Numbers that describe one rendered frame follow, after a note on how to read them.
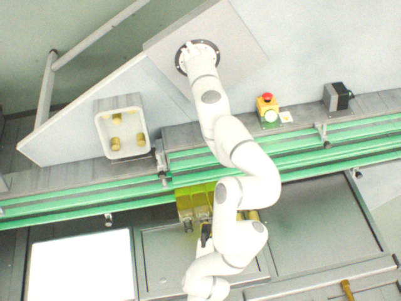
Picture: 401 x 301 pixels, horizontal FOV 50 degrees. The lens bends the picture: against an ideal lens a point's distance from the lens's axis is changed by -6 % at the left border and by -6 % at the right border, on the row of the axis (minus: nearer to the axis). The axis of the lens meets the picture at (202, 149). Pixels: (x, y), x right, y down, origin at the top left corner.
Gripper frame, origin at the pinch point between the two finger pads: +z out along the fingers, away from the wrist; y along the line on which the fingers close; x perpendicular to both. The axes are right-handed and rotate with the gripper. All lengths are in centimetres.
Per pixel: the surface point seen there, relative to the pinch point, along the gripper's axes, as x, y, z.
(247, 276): -14.2, -13.4, -9.3
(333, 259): -46.1, -17.0, 0.4
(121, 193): 32.7, 2.2, 14.5
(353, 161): -56, -4, 39
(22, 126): 106, -18, 75
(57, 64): 77, 16, 81
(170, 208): 18.4, -18.0, 24.3
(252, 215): -15.3, 0.1, 7.8
